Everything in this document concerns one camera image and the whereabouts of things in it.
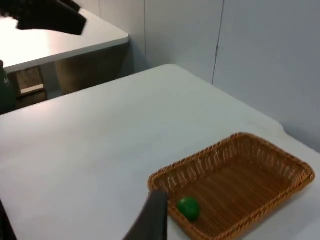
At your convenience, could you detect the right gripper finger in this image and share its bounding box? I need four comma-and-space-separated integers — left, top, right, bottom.
121, 190, 169, 240

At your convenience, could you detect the brown wicker basket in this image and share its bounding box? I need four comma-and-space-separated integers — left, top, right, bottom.
147, 131, 316, 240

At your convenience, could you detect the green ball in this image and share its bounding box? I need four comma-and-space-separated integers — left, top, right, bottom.
176, 196, 202, 222

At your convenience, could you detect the wooden cabinet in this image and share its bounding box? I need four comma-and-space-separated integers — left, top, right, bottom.
14, 65, 48, 101

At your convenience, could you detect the dark green container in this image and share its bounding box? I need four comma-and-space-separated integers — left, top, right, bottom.
0, 59, 17, 115

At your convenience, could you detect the white side table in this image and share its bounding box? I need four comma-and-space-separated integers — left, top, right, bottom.
0, 6, 130, 74

